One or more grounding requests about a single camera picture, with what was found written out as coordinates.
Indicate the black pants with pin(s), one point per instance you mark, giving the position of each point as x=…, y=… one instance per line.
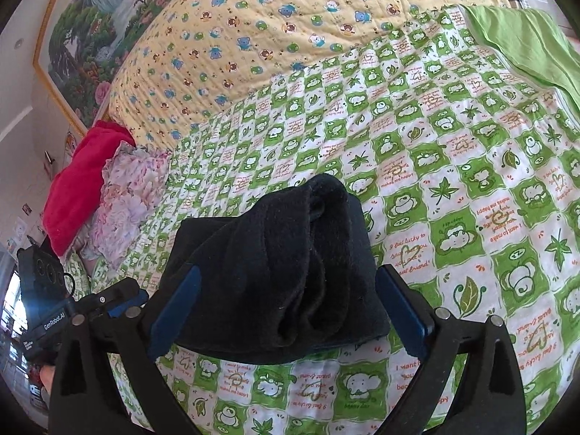
x=293, y=275

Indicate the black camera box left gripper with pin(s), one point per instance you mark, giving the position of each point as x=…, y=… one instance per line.
x=43, y=283

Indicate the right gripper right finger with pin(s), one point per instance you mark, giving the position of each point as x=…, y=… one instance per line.
x=489, y=398

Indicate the red cloth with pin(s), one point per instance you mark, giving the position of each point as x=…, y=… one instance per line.
x=74, y=193

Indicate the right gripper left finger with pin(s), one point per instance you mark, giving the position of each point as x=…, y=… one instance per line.
x=85, y=399

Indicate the pink floral cloth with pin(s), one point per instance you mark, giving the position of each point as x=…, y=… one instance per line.
x=134, y=180

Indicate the light green cloth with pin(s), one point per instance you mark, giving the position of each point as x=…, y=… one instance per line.
x=533, y=43

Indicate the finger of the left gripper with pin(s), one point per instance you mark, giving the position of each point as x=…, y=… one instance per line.
x=109, y=297
x=138, y=300

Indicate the person's left hand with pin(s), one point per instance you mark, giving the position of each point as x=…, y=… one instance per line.
x=46, y=375

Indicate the yellow cartoon print quilt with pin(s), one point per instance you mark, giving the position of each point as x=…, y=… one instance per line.
x=198, y=57

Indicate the green white patterned bed sheet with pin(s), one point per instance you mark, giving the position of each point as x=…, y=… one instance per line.
x=467, y=169

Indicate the framed landscape painting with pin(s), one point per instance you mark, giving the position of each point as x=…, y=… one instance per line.
x=80, y=47

